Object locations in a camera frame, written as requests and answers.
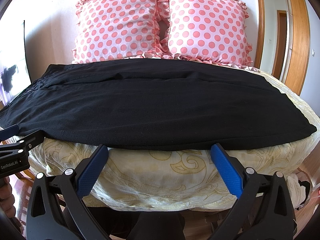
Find person's left hand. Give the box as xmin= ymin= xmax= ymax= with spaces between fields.
xmin=0 ymin=177 xmax=16 ymax=218

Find wooden door frame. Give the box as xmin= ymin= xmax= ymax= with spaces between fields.
xmin=280 ymin=0 xmax=311 ymax=95

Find dark framed window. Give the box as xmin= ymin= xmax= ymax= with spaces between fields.
xmin=1 ymin=21 xmax=31 ymax=106

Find cream patterned bed cover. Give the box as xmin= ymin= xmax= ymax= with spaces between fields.
xmin=10 ymin=64 xmax=320 ymax=212

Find left pink polka dot pillow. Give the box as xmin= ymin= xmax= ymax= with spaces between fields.
xmin=73 ymin=0 xmax=169 ymax=63

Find right pink polka dot pillow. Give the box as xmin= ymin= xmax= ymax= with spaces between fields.
xmin=159 ymin=0 xmax=254 ymax=70

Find black pants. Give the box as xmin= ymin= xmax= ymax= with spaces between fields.
xmin=1 ymin=59 xmax=317 ymax=151

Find pink polka dot pillow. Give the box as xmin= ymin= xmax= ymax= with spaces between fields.
xmin=73 ymin=0 xmax=169 ymax=63
xmin=159 ymin=0 xmax=254 ymax=70

